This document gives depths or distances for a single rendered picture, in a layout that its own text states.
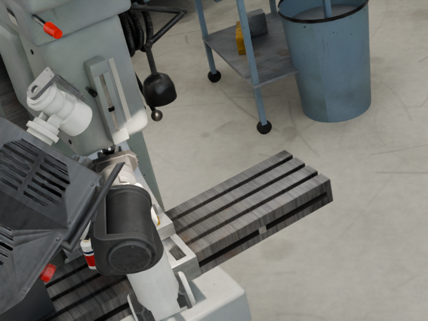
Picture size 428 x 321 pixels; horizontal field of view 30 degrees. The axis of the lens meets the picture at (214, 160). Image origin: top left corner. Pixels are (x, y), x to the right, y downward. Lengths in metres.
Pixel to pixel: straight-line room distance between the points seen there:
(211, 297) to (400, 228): 1.59
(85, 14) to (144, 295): 0.61
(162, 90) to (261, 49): 2.83
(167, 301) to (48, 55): 0.60
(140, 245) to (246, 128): 3.06
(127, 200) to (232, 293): 0.73
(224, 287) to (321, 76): 2.21
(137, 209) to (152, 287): 0.18
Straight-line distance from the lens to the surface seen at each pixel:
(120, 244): 1.42
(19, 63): 2.00
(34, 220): 1.30
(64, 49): 1.81
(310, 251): 3.52
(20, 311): 2.11
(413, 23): 5.33
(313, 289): 3.34
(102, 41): 1.84
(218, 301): 2.13
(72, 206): 1.30
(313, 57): 4.15
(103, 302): 2.12
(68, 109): 1.48
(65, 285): 2.22
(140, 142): 2.53
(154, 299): 1.61
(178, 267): 2.04
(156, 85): 1.75
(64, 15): 1.75
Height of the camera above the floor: 2.27
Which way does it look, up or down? 32 degrees down
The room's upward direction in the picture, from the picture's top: 13 degrees counter-clockwise
